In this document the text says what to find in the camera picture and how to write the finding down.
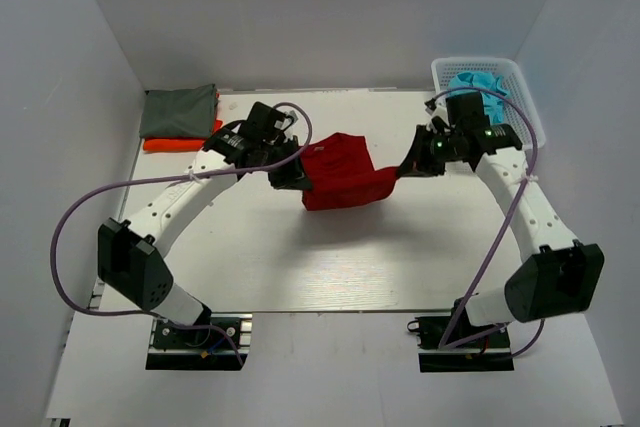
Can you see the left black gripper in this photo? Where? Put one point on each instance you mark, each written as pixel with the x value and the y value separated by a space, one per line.
pixel 292 178

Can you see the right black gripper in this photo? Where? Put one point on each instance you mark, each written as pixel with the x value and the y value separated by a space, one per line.
pixel 417 163

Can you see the red t shirt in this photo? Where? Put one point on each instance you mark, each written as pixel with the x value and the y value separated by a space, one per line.
pixel 343 175

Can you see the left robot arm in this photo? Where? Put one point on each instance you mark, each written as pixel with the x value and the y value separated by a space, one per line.
pixel 131 253

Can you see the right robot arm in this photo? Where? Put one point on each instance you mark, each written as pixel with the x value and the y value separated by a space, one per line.
pixel 558 273

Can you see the crumpled cyan t shirt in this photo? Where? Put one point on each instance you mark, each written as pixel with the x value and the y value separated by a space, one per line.
pixel 492 91

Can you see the white plastic basket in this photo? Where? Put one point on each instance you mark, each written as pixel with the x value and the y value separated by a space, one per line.
pixel 445 69

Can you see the folded grey t shirt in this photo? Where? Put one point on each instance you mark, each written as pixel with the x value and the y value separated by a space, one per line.
pixel 181 113

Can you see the folded orange t shirt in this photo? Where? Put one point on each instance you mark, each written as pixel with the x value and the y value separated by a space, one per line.
pixel 172 145

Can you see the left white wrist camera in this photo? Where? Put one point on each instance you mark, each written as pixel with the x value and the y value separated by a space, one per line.
pixel 290 118

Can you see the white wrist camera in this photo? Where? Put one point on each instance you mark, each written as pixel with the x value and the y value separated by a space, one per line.
pixel 290 118
pixel 436 108

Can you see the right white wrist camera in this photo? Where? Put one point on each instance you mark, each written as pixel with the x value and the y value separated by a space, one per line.
pixel 436 108

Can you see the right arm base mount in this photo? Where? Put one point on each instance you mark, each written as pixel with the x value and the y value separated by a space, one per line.
pixel 484 353

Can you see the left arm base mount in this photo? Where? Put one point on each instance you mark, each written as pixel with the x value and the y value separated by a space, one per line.
pixel 172 349

